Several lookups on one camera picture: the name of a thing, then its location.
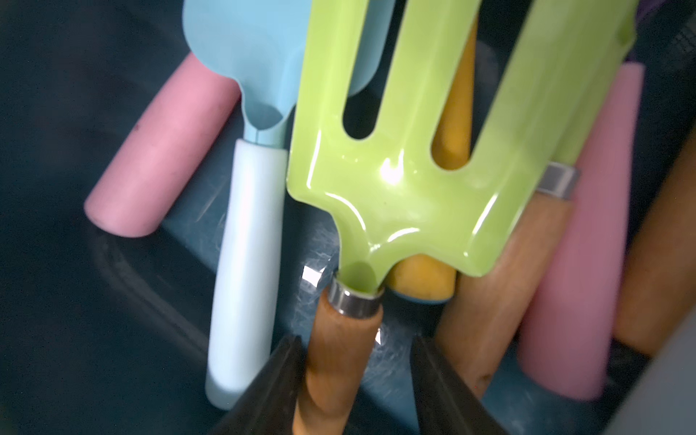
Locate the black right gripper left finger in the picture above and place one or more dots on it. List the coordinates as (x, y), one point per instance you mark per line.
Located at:
(268, 405)

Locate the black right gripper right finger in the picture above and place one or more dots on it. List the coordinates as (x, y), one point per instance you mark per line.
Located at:
(444, 404)

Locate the green fork wooden handle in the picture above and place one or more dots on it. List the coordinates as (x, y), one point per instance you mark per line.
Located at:
(478, 324)

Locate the green rake wooden handle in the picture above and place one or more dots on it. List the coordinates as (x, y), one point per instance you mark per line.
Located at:
(388, 197)
(658, 288)

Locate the dark teal storage box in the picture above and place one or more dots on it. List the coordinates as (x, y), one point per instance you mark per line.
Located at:
(103, 335)

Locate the purple fork pink handle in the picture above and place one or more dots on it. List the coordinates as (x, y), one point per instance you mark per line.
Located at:
(565, 337)

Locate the blue fork white handle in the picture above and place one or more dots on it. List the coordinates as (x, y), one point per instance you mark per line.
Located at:
(662, 397)

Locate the purple rake pink handle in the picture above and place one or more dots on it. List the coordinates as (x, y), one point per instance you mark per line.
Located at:
(162, 151)

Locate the blue rake white handle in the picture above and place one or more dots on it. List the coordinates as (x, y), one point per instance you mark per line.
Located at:
(260, 45)

